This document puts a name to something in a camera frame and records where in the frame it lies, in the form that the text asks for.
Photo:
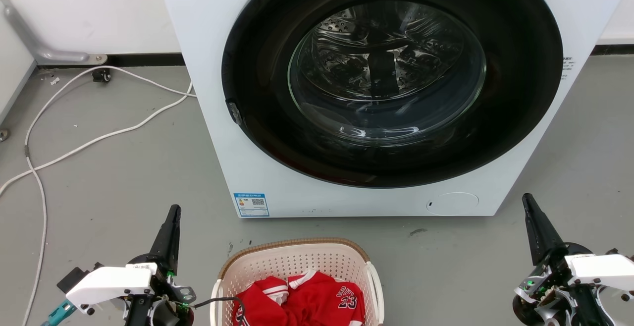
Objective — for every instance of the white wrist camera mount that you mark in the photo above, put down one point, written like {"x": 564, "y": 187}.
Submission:
{"x": 109, "y": 284}
{"x": 602, "y": 269}

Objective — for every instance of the black round washer door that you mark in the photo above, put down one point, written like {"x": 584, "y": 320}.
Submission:
{"x": 277, "y": 133}

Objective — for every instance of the round metal floor bolt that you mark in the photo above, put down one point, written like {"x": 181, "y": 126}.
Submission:
{"x": 2, "y": 134}

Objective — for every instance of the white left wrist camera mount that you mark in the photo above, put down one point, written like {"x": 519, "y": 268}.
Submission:
{"x": 109, "y": 284}

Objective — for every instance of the blue energy label sticker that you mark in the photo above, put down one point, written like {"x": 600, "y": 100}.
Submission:
{"x": 251, "y": 204}

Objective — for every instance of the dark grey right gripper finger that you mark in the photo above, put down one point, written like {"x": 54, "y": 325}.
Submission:
{"x": 540, "y": 232}

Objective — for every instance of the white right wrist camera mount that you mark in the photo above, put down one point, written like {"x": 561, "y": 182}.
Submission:
{"x": 602, "y": 269}

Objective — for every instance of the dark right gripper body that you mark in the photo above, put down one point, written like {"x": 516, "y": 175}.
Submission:
{"x": 554, "y": 291}

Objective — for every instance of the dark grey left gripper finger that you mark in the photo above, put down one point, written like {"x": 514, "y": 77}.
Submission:
{"x": 168, "y": 239}

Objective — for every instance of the red basketball jersey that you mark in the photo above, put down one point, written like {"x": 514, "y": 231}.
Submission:
{"x": 317, "y": 301}

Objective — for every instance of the grey wall pipe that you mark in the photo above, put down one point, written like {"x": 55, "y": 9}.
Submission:
{"x": 25, "y": 36}

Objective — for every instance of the round white filter cover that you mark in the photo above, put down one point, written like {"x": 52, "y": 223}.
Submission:
{"x": 452, "y": 203}

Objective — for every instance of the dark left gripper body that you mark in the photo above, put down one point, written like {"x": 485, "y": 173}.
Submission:
{"x": 161, "y": 294}

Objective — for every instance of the white front-load washing machine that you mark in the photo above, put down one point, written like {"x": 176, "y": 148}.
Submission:
{"x": 213, "y": 43}

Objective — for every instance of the small black floor clip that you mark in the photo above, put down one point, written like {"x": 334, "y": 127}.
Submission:
{"x": 101, "y": 75}

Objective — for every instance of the beige plastic laundry basket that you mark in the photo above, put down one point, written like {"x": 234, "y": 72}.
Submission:
{"x": 292, "y": 259}

